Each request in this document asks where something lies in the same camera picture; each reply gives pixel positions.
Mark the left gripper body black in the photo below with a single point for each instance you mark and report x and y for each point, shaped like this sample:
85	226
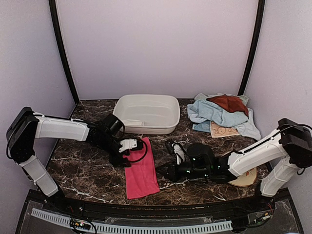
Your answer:
115	160

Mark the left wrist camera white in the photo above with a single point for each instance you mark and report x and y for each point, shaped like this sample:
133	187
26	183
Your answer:
127	144

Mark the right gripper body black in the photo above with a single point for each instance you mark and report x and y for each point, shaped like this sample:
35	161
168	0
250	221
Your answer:
176	176

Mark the pink towel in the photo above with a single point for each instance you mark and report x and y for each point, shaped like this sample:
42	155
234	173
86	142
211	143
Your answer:
140	177

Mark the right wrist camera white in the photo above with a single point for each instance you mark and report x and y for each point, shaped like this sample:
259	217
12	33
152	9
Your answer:
175	149

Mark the white slotted cable duct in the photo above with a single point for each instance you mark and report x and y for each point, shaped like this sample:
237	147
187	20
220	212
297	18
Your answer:
133	226

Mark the beige bunny print towel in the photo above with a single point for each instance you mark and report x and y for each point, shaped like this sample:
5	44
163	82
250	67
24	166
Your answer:
220	131

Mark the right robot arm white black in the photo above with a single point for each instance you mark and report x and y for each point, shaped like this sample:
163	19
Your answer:
290	142

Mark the round floral wooden plate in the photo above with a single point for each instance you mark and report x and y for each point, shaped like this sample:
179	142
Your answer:
245	180

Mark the light blue towel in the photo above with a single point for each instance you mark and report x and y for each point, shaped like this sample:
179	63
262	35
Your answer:
202	113

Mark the dark red towel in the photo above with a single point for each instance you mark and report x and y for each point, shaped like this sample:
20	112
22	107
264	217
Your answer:
229	103

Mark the white embroidered towel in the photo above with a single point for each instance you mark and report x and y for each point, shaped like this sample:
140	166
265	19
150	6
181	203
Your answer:
132	122

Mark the black front rail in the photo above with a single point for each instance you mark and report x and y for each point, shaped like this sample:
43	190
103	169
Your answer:
224	209

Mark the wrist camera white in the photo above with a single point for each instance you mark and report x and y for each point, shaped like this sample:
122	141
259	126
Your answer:
127	144
175	149

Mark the black frame post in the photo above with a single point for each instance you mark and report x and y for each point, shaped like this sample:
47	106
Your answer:
61	50
253	46

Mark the left black frame post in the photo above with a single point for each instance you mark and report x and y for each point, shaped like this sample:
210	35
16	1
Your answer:
61	50

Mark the right black frame post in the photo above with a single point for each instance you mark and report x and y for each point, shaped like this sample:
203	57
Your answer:
253	46

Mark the white plastic basin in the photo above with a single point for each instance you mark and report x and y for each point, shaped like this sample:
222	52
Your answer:
160	113

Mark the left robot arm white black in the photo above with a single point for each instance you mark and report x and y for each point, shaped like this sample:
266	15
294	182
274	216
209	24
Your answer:
29	125

